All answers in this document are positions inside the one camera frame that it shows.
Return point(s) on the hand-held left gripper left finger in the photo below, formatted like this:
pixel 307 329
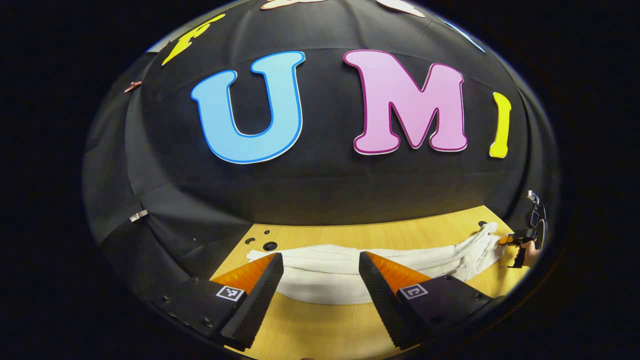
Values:
pixel 260 300

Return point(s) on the small white clip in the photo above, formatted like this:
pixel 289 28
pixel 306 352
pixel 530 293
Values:
pixel 138 215

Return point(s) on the white jeans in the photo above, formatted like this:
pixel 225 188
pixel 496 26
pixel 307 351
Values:
pixel 325 280

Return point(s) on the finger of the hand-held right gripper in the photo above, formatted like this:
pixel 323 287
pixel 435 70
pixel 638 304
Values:
pixel 506 239

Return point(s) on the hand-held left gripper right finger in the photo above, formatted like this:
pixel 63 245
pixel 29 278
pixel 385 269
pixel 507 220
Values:
pixel 382 300

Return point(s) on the small red clip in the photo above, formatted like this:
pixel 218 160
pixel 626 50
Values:
pixel 132 86

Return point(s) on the black backdrop cloth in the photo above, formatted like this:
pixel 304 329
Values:
pixel 325 185

